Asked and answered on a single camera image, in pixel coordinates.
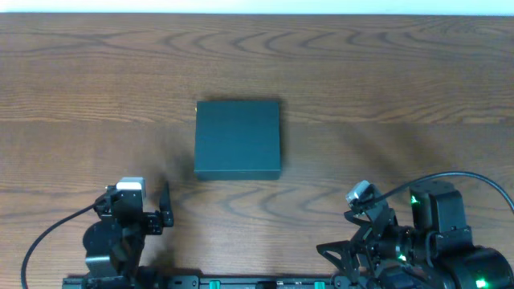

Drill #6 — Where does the black gift box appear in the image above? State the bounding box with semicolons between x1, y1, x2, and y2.
194;100;282;181

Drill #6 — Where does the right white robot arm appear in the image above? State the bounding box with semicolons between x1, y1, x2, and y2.
316;181;513;289

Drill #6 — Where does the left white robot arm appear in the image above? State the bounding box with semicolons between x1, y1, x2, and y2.
82;180;174;288

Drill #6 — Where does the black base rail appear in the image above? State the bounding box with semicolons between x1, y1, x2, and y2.
62;275;376;289

